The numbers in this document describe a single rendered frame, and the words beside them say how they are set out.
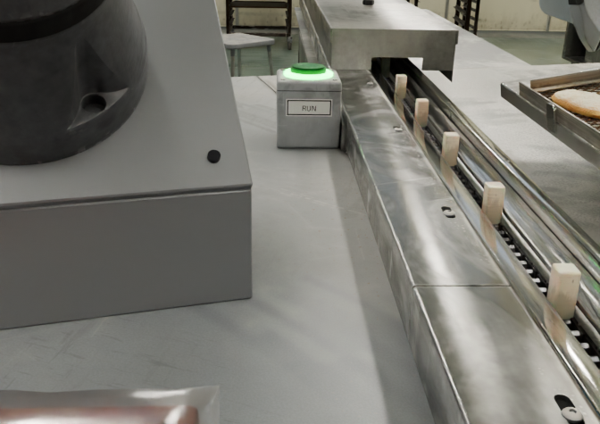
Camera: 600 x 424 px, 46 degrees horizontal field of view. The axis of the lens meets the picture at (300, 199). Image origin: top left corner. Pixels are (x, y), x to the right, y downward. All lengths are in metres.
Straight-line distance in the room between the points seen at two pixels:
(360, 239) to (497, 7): 7.42
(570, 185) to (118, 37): 0.47
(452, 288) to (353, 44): 0.65
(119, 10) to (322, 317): 0.22
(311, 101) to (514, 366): 0.48
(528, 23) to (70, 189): 7.73
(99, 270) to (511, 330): 0.24
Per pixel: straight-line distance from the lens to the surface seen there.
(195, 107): 0.46
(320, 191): 0.65
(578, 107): 0.71
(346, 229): 0.57
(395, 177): 0.57
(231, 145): 0.44
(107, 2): 0.40
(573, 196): 0.70
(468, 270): 0.43
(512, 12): 7.99
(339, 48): 1.01
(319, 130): 0.77
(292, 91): 0.76
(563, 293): 0.43
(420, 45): 1.02
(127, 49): 0.43
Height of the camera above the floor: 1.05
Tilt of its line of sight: 21 degrees down
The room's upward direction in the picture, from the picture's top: 1 degrees clockwise
